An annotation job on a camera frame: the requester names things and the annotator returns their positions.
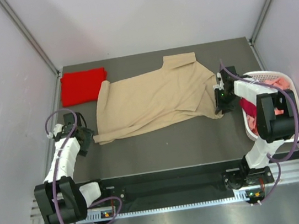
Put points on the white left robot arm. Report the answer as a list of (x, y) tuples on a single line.
[(59, 196)]

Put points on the beige t shirt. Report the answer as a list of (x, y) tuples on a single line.
[(180, 90)]

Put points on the folded red t shirt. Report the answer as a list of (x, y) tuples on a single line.
[(81, 87)]

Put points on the aluminium corner post left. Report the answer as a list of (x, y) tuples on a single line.
[(10, 12)]

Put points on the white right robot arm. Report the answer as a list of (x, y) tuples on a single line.
[(277, 116)]

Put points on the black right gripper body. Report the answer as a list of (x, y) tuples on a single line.
[(224, 101)]

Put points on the crimson t shirt in basket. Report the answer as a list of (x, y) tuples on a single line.
[(249, 108)]

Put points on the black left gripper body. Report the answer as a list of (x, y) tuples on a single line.
[(88, 134)]

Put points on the pink t shirt in basket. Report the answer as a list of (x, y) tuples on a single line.
[(251, 123)]

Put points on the white plastic laundry basket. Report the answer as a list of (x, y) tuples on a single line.
[(262, 76)]

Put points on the aluminium frame rail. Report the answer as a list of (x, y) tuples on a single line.
[(289, 174)]

